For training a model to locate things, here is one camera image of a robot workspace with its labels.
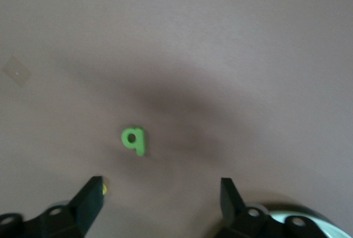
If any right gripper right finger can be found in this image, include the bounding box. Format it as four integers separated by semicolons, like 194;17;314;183
220;177;329;238

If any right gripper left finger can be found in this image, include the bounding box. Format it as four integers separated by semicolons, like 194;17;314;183
0;176;105;238

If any green letter b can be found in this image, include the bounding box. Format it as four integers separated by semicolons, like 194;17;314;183
120;126;146;157

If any green plate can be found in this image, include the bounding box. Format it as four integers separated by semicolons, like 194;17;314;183
248;200;353;238

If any clear tape patch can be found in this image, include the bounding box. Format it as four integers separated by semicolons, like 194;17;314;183
1;55;33;87

